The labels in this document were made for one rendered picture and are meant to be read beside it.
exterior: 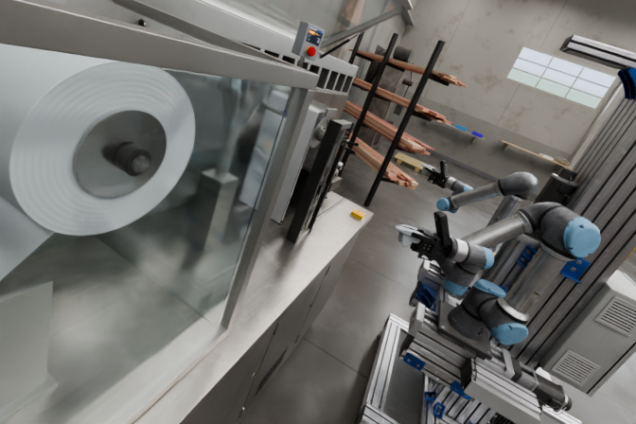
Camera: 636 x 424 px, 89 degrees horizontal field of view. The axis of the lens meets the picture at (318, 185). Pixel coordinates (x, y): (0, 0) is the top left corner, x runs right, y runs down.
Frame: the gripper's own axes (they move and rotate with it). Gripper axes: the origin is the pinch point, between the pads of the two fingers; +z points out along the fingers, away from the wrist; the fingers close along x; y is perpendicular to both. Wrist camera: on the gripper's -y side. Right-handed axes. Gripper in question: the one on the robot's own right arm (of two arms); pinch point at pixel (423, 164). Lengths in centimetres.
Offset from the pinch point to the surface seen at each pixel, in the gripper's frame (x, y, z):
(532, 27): 941, -191, 309
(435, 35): 823, -109, 529
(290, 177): -111, -4, 1
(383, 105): 427, 69, 350
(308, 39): -125, -60, -8
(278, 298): -141, 15, -40
